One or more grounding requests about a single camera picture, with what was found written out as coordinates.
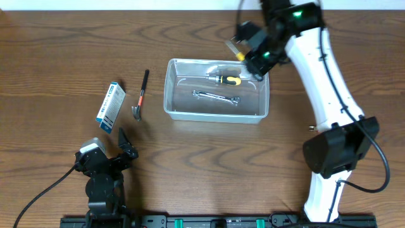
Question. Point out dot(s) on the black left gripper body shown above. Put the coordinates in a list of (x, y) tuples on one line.
[(119, 164)]

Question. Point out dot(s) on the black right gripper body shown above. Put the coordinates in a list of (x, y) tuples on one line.
[(265, 58)]

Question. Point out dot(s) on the slim black yellow screwdriver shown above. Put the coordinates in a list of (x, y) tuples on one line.
[(235, 51)]

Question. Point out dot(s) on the stubby yellow black screwdriver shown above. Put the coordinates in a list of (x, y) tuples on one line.
[(227, 80)]

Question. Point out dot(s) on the silver wrench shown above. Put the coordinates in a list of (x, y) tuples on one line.
[(202, 94)]

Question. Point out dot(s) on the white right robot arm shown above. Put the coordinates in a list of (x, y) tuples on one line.
[(297, 34)]

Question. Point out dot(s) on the clear plastic container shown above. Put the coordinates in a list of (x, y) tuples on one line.
[(185, 75)]

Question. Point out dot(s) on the white and blue box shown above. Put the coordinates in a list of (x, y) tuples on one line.
[(110, 107)]

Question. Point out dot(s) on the small black orange hammer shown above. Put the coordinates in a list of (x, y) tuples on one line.
[(136, 109)]

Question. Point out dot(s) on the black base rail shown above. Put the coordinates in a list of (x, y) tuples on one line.
[(276, 220)]

